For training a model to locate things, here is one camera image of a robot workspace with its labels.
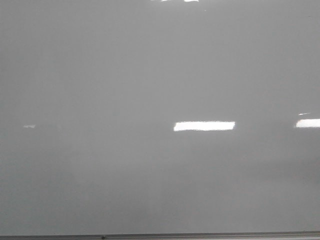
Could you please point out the white whiteboard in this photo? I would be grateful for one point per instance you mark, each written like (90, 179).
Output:
(155, 117)

